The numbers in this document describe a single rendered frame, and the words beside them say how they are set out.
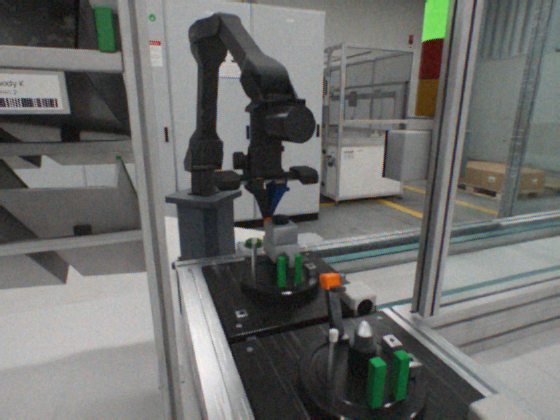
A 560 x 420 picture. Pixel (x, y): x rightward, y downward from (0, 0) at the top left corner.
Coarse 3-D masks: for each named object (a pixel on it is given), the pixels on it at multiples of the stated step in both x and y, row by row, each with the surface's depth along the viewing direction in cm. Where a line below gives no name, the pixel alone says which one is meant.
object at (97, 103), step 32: (0, 0) 28; (32, 0) 28; (64, 0) 29; (0, 32) 27; (32, 32) 28; (64, 32) 28; (96, 32) 33; (96, 96) 33; (32, 128) 39; (64, 128) 40; (96, 128) 41; (128, 128) 43; (64, 160) 51; (96, 160) 52; (128, 160) 53
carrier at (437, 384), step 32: (352, 320) 51; (384, 320) 51; (256, 352) 44; (288, 352) 44; (320, 352) 41; (352, 352) 37; (384, 352) 41; (416, 352) 44; (256, 384) 39; (288, 384) 39; (320, 384) 36; (352, 384) 36; (384, 384) 36; (416, 384) 36; (448, 384) 39; (256, 416) 35; (288, 416) 35; (320, 416) 34; (352, 416) 32; (384, 416) 32; (416, 416) 33; (448, 416) 35; (480, 416) 33; (512, 416) 32
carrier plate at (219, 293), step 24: (216, 264) 69; (240, 264) 69; (216, 288) 60; (240, 288) 60; (216, 312) 56; (264, 312) 53; (288, 312) 53; (312, 312) 53; (240, 336) 48; (264, 336) 49
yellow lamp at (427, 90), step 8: (424, 80) 47; (432, 80) 46; (424, 88) 47; (432, 88) 46; (416, 96) 49; (424, 96) 47; (432, 96) 47; (416, 104) 49; (424, 104) 48; (432, 104) 47; (416, 112) 49; (424, 112) 48; (432, 112) 47
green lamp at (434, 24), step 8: (432, 0) 44; (440, 0) 44; (432, 8) 45; (440, 8) 44; (424, 16) 46; (432, 16) 45; (440, 16) 44; (424, 24) 46; (432, 24) 45; (440, 24) 44; (424, 32) 46; (432, 32) 45; (440, 32) 44; (424, 40) 47
